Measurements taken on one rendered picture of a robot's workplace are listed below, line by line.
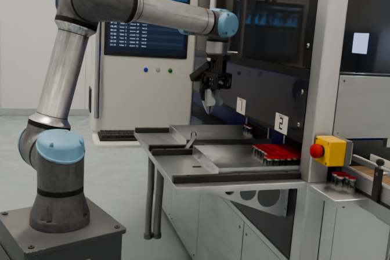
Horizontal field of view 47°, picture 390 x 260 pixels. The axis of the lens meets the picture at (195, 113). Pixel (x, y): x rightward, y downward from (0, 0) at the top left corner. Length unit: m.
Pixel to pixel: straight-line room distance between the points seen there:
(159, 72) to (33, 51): 4.62
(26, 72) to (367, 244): 5.72
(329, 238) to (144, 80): 1.15
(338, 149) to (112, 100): 1.21
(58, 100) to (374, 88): 0.91
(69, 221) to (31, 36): 5.60
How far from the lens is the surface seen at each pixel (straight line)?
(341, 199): 1.28
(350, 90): 1.37
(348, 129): 1.39
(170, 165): 1.41
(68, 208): 1.17
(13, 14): 6.68
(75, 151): 1.14
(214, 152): 1.56
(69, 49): 1.25
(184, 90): 2.21
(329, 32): 1.31
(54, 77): 1.26
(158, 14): 1.22
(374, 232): 1.58
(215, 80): 1.53
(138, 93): 2.16
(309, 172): 1.36
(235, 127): 1.94
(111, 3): 1.16
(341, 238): 1.51
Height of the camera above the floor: 1.29
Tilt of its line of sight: 10 degrees down
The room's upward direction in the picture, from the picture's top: 4 degrees clockwise
